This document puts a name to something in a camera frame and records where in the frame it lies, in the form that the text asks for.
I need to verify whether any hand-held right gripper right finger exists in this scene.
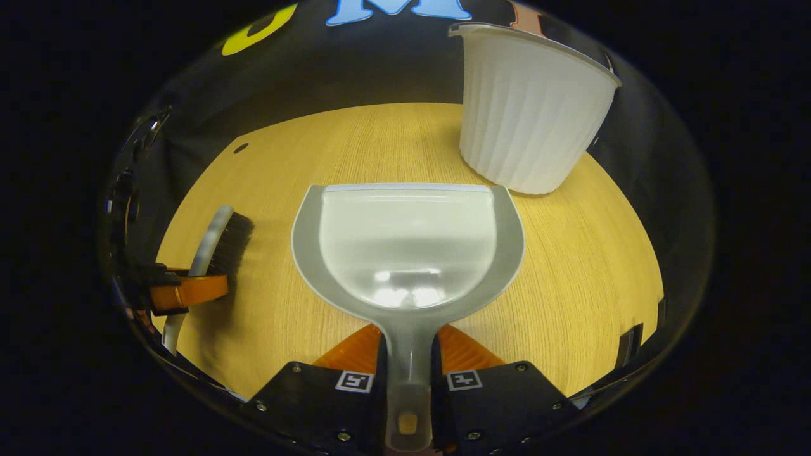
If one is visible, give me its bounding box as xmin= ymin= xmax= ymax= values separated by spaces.
xmin=431 ymin=323 xmax=582 ymax=456

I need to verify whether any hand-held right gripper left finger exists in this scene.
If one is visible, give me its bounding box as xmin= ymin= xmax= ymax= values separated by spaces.
xmin=243 ymin=323 xmax=389 ymax=456

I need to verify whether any small grey broom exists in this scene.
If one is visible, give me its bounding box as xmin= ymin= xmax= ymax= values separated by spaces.
xmin=162 ymin=204 xmax=255 ymax=355

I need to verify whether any white ribbed garbage bin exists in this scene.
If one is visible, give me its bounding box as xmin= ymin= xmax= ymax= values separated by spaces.
xmin=449 ymin=22 xmax=623 ymax=195

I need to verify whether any grey plastic dustpan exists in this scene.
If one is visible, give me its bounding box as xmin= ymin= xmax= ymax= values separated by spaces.
xmin=291 ymin=184 xmax=525 ymax=452

